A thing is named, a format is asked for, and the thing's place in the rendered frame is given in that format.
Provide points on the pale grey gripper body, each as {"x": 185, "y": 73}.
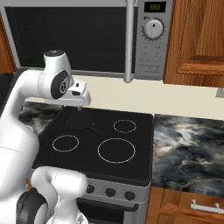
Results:
{"x": 76, "y": 100}

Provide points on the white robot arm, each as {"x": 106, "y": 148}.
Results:
{"x": 17, "y": 140}

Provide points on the black hob stove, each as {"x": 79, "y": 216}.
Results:
{"x": 122, "y": 163}

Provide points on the black stove knob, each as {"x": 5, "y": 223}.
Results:
{"x": 110, "y": 192}
{"x": 129, "y": 195}
{"x": 90, "y": 189}

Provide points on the black microwave door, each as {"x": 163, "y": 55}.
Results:
{"x": 87, "y": 38}

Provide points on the silver microwave oven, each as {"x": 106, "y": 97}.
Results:
{"x": 151, "y": 61}

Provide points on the white microwave dial knob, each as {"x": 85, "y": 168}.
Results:
{"x": 153, "y": 29}

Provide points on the wooden wall cupboard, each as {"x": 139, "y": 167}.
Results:
{"x": 5, "y": 52}

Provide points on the wooden wall cupboard door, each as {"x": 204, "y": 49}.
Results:
{"x": 198, "y": 40}

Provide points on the grey wall socket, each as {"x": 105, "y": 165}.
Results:
{"x": 220, "y": 92}

